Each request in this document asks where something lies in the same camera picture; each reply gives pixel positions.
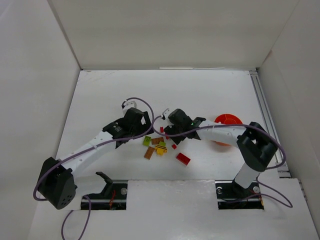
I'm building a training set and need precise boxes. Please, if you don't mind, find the yellow striped lego piece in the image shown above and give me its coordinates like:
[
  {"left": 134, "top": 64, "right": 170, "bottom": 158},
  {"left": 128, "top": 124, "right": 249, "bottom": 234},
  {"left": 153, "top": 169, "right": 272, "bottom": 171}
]
[{"left": 155, "top": 145, "right": 168, "bottom": 156}]

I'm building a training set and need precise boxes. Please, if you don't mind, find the red lego plate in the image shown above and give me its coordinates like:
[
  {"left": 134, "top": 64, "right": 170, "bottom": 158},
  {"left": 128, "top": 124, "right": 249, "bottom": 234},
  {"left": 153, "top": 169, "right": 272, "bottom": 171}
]
[{"left": 176, "top": 152, "right": 191, "bottom": 166}]

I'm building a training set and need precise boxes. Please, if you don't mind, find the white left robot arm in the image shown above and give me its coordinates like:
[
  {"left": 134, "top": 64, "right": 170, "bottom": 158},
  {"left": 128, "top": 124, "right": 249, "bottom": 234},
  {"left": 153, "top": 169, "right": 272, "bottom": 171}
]
[{"left": 33, "top": 107, "right": 155, "bottom": 210}]

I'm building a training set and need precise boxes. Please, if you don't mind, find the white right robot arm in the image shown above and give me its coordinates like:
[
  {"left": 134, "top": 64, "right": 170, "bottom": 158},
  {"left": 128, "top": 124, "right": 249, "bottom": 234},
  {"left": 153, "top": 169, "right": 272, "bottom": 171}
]
[{"left": 162, "top": 108, "right": 278, "bottom": 192}]

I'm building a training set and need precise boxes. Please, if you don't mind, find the lime green square lego brick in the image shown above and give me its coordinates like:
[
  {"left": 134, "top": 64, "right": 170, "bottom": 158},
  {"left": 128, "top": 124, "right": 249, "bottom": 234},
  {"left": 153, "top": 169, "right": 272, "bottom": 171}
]
[{"left": 142, "top": 136, "right": 152, "bottom": 147}]

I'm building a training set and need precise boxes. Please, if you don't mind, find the brown lego plate upper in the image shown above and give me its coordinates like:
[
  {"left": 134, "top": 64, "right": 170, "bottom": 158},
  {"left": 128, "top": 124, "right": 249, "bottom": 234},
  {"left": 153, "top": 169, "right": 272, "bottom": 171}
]
[{"left": 151, "top": 137, "right": 164, "bottom": 145}]

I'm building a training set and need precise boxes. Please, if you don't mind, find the brown lego plate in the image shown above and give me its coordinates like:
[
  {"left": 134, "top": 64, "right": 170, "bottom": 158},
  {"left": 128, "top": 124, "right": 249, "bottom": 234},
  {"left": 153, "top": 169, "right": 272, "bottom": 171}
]
[
  {"left": 151, "top": 137, "right": 164, "bottom": 145},
  {"left": 144, "top": 146, "right": 155, "bottom": 160}
]

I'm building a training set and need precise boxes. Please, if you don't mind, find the brown lego plate lower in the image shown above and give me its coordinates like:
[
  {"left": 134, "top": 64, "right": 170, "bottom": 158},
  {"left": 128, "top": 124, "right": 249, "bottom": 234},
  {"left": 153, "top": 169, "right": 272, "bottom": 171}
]
[{"left": 144, "top": 146, "right": 155, "bottom": 160}]

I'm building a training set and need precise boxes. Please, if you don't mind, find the orange divided round container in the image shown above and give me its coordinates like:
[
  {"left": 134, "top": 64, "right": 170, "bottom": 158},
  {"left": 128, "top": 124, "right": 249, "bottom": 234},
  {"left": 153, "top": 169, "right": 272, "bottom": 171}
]
[{"left": 212, "top": 113, "right": 245, "bottom": 147}]

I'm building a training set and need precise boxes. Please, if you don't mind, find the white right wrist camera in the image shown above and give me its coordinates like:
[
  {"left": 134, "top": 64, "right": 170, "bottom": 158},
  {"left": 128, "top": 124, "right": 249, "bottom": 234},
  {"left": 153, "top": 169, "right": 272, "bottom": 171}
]
[{"left": 161, "top": 108, "right": 170, "bottom": 120}]

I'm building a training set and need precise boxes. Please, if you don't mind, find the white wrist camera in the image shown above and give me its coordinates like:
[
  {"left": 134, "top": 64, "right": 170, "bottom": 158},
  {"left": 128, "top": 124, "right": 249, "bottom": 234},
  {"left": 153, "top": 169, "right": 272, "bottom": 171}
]
[
  {"left": 161, "top": 108, "right": 170, "bottom": 120},
  {"left": 121, "top": 99, "right": 137, "bottom": 111}
]

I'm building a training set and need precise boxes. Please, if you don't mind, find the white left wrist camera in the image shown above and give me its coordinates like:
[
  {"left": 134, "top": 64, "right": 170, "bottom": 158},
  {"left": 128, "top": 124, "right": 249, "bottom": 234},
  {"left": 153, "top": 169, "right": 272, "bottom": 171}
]
[{"left": 121, "top": 99, "right": 137, "bottom": 111}]

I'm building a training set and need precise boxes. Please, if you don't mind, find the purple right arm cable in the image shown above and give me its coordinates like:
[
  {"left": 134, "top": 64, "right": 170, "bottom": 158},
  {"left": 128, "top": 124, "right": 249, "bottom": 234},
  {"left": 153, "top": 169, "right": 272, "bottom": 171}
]
[{"left": 152, "top": 114, "right": 293, "bottom": 210}]

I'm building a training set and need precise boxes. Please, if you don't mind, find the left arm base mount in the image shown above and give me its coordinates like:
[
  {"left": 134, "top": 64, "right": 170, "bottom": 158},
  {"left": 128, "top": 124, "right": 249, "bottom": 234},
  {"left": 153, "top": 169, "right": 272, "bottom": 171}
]
[{"left": 76, "top": 171, "right": 128, "bottom": 211}]

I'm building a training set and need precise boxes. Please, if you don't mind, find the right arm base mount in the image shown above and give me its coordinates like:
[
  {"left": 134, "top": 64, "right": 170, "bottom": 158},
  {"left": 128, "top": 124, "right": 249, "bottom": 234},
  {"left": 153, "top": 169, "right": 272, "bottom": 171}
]
[{"left": 215, "top": 180, "right": 264, "bottom": 210}]

